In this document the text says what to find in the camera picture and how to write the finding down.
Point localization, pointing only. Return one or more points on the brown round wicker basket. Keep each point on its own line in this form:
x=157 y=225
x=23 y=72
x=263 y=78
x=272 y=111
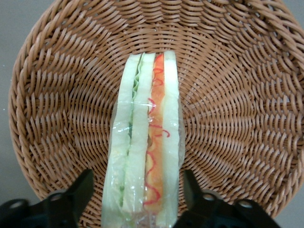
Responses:
x=225 y=107

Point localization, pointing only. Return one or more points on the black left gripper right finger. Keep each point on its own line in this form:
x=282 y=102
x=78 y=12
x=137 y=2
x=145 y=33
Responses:
x=209 y=211

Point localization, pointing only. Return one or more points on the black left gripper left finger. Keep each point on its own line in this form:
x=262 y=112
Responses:
x=69 y=202

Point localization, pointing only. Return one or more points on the plastic triangle sandwich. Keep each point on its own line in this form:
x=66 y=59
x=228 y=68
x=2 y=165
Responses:
x=140 y=142

